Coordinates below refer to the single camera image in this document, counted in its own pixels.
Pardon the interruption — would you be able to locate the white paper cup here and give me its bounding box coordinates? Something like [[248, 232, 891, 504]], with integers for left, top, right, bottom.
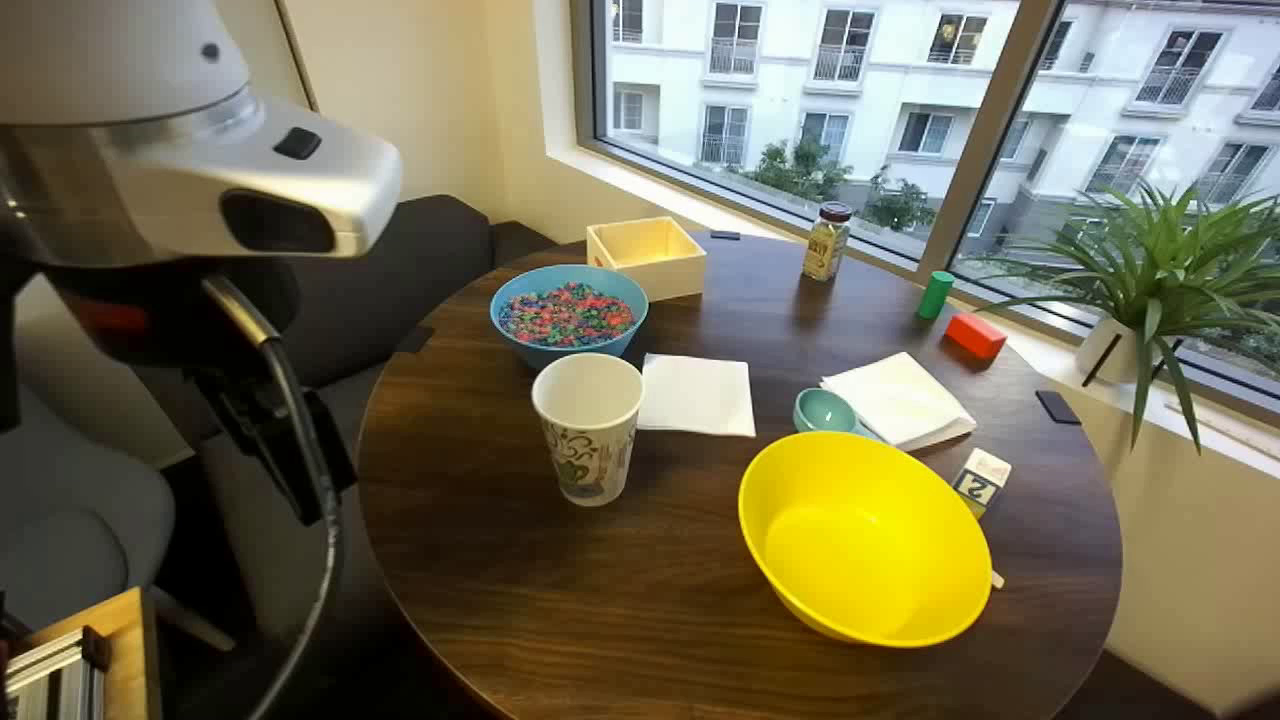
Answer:
[[532, 353, 643, 506]]

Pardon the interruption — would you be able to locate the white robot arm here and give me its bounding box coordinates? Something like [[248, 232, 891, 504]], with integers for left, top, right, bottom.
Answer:
[[0, 0, 400, 407]]

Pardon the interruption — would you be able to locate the white napkin near cup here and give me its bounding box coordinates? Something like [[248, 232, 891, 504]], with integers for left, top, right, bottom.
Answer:
[[641, 353, 756, 437]]

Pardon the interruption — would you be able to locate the blue bowl of colourful beads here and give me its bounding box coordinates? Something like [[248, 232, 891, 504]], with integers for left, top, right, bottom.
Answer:
[[488, 262, 649, 368]]

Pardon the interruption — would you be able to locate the white wooden box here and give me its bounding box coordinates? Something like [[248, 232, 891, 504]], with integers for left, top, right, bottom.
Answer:
[[586, 215, 709, 299]]

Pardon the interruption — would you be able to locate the glass jar with yellow label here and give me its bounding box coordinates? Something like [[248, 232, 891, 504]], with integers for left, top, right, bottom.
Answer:
[[805, 202, 853, 279]]

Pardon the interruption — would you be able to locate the folded white napkin stack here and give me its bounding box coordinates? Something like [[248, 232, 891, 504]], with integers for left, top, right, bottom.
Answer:
[[823, 353, 977, 450]]

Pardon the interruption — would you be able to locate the green cylinder block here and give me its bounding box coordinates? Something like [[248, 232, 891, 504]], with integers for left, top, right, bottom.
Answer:
[[915, 272, 955, 318]]

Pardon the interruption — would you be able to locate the yellow plastic bowl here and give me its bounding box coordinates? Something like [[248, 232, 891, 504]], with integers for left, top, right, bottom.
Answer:
[[736, 430, 995, 648]]

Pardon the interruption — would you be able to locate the red rectangular block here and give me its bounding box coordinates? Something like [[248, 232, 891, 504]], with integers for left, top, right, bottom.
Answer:
[[944, 313, 1003, 364]]

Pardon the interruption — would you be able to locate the small white card packet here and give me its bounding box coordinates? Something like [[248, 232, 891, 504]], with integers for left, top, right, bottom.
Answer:
[[955, 447, 1010, 515]]

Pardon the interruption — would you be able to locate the potted green plant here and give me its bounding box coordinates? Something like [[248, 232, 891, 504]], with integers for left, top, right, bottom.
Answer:
[[1001, 189, 1280, 438]]

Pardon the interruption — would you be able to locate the grey office chair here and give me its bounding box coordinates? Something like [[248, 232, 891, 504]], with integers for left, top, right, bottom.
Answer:
[[0, 387, 237, 653]]

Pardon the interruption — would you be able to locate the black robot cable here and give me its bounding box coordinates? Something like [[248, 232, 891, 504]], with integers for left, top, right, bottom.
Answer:
[[195, 272, 345, 720]]

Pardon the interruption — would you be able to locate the aluminium frame rail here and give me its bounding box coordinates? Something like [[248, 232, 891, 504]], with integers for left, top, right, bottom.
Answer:
[[0, 586, 163, 720]]

